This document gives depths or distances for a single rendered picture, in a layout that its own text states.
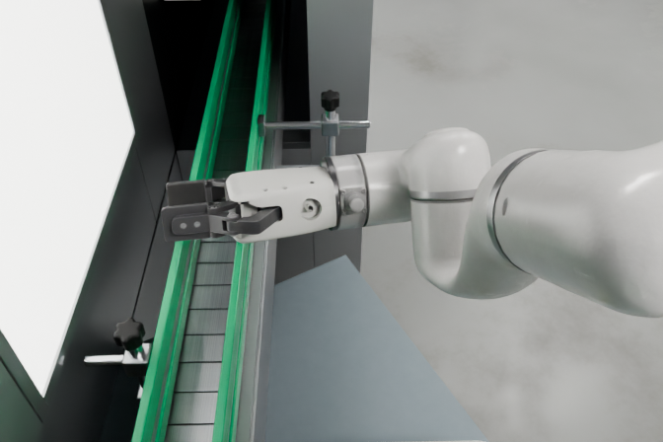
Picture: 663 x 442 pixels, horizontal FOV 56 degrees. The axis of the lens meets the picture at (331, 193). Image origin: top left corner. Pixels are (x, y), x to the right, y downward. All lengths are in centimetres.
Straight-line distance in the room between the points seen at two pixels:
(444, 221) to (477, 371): 129
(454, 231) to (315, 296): 46
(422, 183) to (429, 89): 224
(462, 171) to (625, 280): 25
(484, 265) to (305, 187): 20
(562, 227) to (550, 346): 158
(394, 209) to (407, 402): 34
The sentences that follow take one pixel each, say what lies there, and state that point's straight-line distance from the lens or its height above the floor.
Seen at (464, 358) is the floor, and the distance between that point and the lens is 183.
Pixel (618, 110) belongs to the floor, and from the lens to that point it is 289.
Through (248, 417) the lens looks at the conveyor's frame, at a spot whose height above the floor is 88.
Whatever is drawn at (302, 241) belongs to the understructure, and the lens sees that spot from 142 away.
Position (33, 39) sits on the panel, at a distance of 64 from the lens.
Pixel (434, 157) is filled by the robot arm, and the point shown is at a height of 118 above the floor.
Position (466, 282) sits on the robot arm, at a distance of 49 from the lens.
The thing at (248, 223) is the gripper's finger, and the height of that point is 114.
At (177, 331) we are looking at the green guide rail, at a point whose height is 91.
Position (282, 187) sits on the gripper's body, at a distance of 58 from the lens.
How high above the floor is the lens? 152
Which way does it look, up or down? 43 degrees down
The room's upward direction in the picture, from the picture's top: straight up
